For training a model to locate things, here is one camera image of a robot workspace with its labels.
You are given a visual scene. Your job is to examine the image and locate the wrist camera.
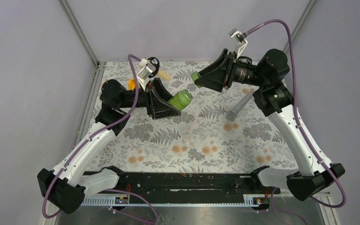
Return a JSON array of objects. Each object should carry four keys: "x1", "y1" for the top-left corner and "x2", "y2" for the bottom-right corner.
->
[
  {"x1": 228, "y1": 28, "x2": 248, "y2": 58},
  {"x1": 136, "y1": 64, "x2": 156, "y2": 90}
]

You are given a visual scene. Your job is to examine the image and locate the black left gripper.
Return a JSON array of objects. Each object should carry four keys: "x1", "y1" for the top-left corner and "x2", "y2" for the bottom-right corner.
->
[{"x1": 119, "y1": 78, "x2": 183, "y2": 118}]

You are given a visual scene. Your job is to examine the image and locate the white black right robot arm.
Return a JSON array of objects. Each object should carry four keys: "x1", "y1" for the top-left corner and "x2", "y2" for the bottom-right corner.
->
[{"x1": 191, "y1": 49, "x2": 345, "y2": 201}]

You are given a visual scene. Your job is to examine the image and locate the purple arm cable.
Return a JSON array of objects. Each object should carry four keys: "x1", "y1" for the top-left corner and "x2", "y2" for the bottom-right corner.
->
[
  {"x1": 42, "y1": 54, "x2": 143, "y2": 219},
  {"x1": 245, "y1": 19, "x2": 347, "y2": 209}
]

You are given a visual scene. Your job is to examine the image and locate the grey cylinder tube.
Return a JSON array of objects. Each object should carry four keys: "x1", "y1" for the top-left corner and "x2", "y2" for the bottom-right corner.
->
[{"x1": 225, "y1": 92, "x2": 253, "y2": 121}]

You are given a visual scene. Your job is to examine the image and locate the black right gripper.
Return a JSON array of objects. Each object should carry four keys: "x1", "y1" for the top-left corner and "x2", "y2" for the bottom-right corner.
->
[{"x1": 195, "y1": 48, "x2": 268, "y2": 92}]

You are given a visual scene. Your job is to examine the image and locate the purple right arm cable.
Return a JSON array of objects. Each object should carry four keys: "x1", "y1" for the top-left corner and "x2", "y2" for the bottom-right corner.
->
[{"x1": 245, "y1": 19, "x2": 347, "y2": 209}]

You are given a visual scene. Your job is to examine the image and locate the green pill bottle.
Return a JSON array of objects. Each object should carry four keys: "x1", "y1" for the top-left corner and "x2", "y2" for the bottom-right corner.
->
[{"x1": 167, "y1": 89, "x2": 193, "y2": 111}]

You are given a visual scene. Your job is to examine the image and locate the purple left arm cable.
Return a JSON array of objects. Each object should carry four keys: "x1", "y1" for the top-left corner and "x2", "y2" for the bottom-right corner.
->
[{"x1": 42, "y1": 54, "x2": 143, "y2": 219}]

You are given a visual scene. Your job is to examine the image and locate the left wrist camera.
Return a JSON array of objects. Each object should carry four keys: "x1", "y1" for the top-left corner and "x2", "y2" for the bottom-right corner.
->
[{"x1": 136, "y1": 64, "x2": 156, "y2": 90}]

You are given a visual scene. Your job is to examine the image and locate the green bottle cap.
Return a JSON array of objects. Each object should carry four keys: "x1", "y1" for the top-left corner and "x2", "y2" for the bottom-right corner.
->
[{"x1": 190, "y1": 71, "x2": 200, "y2": 83}]

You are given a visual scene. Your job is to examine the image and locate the floral patterned table mat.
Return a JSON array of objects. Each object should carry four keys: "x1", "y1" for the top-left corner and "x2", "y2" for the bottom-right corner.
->
[{"x1": 87, "y1": 61, "x2": 297, "y2": 173}]

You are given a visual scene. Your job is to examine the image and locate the cream microphone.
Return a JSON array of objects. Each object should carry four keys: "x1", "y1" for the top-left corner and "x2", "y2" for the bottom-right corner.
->
[{"x1": 138, "y1": 58, "x2": 172, "y2": 82}]

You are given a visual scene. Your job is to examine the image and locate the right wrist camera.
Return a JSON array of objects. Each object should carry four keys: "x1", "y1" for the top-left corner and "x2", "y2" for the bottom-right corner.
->
[{"x1": 228, "y1": 28, "x2": 248, "y2": 58}]

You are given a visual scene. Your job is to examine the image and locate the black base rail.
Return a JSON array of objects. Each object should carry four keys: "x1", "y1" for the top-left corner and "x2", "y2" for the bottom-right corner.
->
[{"x1": 107, "y1": 166, "x2": 280, "y2": 205}]

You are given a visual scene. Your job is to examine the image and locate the black tripod microphone stand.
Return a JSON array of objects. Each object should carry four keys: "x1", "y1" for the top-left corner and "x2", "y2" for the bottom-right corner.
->
[{"x1": 137, "y1": 57, "x2": 160, "y2": 90}]

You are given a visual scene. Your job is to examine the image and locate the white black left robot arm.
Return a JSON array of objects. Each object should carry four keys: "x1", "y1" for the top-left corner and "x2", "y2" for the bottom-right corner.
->
[{"x1": 37, "y1": 78, "x2": 181, "y2": 214}]

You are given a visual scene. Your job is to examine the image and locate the yellow toy block piece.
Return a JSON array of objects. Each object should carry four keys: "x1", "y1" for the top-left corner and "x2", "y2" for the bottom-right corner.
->
[{"x1": 127, "y1": 79, "x2": 136, "y2": 90}]

